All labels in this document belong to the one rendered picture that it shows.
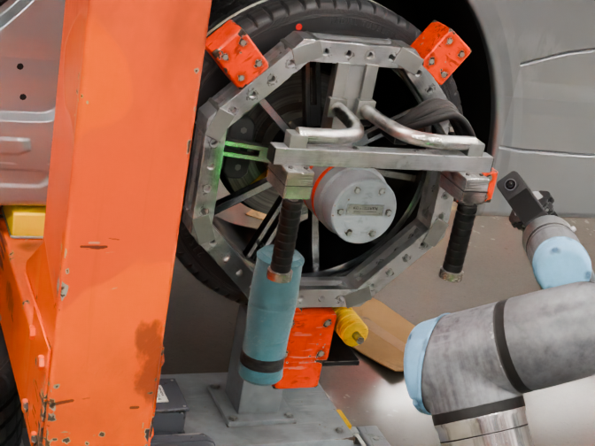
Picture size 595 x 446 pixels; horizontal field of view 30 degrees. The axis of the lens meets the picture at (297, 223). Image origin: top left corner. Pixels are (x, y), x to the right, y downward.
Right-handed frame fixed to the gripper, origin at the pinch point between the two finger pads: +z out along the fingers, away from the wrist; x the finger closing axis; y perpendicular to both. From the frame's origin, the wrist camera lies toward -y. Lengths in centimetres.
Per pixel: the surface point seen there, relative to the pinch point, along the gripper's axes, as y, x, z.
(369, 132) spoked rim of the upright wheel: -26.4, -17.7, 9.0
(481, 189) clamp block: -11.5, -4.5, -17.7
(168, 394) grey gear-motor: -14, -75, -19
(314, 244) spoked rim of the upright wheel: -14.4, -40.5, 7.3
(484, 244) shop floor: 76, -35, 205
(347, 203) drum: -24.1, -24.7, -19.5
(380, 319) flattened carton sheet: 47, -66, 119
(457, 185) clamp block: -14.4, -7.5, -16.9
